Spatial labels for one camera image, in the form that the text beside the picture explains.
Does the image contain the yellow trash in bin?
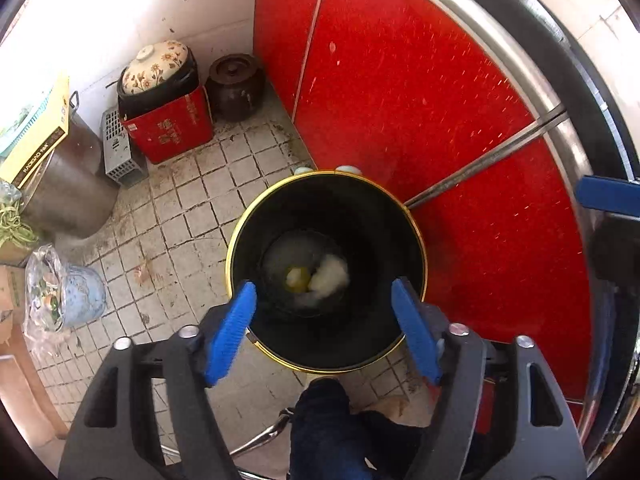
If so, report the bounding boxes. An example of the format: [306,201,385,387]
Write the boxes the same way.
[285,266,311,294]

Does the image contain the black gold-rimmed trash bin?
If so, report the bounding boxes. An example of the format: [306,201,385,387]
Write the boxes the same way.
[226,171,427,374]

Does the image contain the metal stool leg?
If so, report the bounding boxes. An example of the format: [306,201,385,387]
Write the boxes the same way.
[159,407,296,480]

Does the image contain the white crumpled tissue in bin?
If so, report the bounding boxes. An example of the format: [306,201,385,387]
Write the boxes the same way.
[308,255,349,298]

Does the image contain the person's dark trouser leg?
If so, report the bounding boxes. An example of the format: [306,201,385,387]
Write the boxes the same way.
[288,377,424,479]

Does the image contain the grey plastic crate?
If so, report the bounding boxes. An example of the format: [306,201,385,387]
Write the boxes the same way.
[101,107,148,188]

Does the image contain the large metal pot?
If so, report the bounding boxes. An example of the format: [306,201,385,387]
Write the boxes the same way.
[22,92,118,240]

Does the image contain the red cardboard box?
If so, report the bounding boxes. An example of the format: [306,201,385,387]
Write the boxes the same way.
[120,84,214,165]

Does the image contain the dark brown clay jar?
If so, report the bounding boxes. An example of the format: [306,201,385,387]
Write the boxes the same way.
[205,53,266,122]

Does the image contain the yellow cardboard box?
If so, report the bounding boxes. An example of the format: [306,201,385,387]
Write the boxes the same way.
[1,76,70,188]

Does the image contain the floral ceramic pot lid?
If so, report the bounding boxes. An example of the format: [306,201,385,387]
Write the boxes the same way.
[122,40,189,96]

